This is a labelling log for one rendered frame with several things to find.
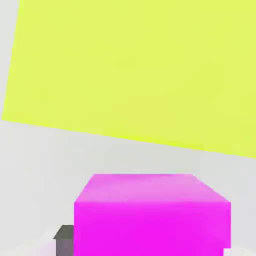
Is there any small magenta cube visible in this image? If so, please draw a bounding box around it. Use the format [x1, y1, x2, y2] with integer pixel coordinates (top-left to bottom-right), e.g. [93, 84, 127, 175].
[73, 173, 232, 256]

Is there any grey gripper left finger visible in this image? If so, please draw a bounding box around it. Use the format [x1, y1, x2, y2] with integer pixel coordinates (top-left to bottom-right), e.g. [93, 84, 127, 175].
[29, 224, 75, 256]

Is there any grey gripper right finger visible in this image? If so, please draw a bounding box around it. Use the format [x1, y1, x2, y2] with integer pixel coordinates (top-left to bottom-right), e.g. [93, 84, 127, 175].
[223, 244, 256, 256]

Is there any large yellow box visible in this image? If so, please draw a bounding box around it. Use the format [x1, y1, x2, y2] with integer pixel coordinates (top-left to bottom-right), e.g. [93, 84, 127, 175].
[1, 0, 256, 159]

